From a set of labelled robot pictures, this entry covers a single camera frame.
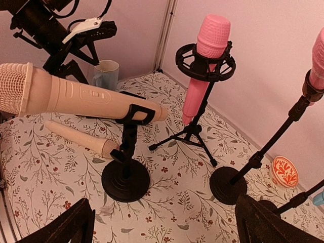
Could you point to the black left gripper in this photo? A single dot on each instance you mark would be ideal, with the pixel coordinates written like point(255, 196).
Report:
point(81, 45)

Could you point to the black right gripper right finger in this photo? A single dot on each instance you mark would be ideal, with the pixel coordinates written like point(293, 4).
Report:
point(256, 223)

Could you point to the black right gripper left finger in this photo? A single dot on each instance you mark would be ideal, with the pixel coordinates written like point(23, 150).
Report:
point(74, 225)

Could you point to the beige microphone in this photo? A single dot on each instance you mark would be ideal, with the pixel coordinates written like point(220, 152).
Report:
point(101, 146)
point(27, 90)

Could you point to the black round stand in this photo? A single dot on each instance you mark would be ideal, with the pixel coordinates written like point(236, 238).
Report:
point(125, 179)

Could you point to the black microphone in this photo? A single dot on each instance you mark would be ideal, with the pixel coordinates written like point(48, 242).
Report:
point(134, 95)

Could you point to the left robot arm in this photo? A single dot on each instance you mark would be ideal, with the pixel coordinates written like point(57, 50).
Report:
point(38, 24)

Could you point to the black stand of blue microphone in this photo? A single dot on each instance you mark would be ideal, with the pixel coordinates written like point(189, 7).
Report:
point(293, 202)

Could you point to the black straight stand back middle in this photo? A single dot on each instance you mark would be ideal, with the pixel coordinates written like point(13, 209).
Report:
point(227, 183)

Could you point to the blue microphone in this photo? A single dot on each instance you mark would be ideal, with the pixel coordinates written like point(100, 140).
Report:
point(318, 200)

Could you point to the pink microphone on straight stand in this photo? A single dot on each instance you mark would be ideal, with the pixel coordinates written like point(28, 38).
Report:
point(318, 60)

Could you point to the blue ceramic mug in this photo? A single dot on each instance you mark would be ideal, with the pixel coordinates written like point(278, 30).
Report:
point(106, 75)

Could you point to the red patterned white bowl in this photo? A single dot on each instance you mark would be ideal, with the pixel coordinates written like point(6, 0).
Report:
point(283, 173)

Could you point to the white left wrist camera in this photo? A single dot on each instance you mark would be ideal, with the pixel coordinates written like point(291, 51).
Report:
point(86, 25)

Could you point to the aluminium left corner post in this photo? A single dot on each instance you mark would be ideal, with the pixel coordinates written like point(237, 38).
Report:
point(164, 35)

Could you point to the black tripod shock mount stand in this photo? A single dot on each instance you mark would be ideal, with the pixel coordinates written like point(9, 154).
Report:
point(209, 71)

